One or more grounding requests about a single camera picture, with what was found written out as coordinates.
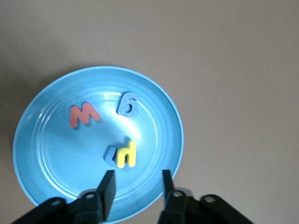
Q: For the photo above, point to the blue letter g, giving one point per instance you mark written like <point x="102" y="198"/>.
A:
<point x="123" y="107"/>

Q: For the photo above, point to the yellow small letter h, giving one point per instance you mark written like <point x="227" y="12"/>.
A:
<point x="127" y="155"/>

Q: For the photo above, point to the blue plate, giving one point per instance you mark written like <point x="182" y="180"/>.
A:
<point x="70" y="151"/>

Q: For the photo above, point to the blue small letter m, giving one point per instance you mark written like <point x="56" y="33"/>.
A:
<point x="109" y="157"/>

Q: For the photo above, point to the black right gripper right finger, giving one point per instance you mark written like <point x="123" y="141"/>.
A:
<point x="182" y="207"/>

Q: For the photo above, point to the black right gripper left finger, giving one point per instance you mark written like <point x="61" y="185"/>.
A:
<point x="93" y="205"/>

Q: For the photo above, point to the red letter w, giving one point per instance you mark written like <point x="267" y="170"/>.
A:
<point x="79" y="116"/>

